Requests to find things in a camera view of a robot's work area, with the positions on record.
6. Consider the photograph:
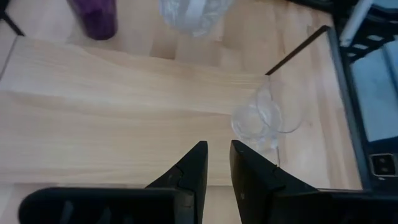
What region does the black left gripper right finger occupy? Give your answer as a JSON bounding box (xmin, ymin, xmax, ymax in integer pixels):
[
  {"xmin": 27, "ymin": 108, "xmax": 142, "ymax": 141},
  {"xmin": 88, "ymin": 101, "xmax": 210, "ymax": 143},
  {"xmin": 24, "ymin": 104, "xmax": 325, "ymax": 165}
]
[{"xmin": 229, "ymin": 139, "xmax": 398, "ymax": 224}]

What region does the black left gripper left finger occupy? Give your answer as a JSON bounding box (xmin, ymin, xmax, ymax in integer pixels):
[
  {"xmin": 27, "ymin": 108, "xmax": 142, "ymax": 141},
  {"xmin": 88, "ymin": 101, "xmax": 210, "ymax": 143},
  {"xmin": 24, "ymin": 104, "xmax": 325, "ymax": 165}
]
[{"xmin": 17, "ymin": 140, "xmax": 209, "ymax": 224}]

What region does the clear glass mug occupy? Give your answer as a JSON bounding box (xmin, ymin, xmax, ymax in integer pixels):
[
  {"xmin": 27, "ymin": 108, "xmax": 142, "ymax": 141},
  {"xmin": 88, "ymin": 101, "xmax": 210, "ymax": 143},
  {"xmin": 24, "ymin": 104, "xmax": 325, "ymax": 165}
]
[{"xmin": 231, "ymin": 75, "xmax": 305, "ymax": 152}]

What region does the white floral ceramic mug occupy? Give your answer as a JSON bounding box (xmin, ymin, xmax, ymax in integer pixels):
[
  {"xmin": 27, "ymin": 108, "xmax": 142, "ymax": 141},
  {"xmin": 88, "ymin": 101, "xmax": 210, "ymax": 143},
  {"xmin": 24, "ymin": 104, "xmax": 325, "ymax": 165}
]
[{"xmin": 158, "ymin": 0, "xmax": 234, "ymax": 38}]

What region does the purple faceted plastic cup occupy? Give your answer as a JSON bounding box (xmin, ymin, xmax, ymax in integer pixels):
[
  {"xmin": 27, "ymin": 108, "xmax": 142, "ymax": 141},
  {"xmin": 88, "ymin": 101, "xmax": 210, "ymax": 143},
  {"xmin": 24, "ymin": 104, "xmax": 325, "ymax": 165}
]
[{"xmin": 67, "ymin": 0, "xmax": 118, "ymax": 41}]

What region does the wooden shelf with black frame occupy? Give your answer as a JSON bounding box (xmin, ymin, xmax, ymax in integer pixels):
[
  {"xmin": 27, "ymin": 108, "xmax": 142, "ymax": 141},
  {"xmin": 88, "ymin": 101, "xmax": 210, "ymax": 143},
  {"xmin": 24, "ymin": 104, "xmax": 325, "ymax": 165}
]
[{"xmin": 0, "ymin": 9, "xmax": 331, "ymax": 187}]

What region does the black aluminium table frame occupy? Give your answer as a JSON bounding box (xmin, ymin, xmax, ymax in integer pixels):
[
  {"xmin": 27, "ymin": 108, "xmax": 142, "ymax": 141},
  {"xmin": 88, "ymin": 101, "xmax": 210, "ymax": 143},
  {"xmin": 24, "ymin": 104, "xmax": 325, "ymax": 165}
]
[{"xmin": 326, "ymin": 26, "xmax": 398, "ymax": 194}]

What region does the small grey camera box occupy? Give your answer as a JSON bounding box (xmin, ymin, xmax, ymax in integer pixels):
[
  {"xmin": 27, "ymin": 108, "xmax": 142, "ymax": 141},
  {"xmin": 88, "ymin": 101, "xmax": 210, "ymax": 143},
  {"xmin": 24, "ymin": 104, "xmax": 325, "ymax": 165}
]
[{"xmin": 368, "ymin": 152, "xmax": 398, "ymax": 179}]

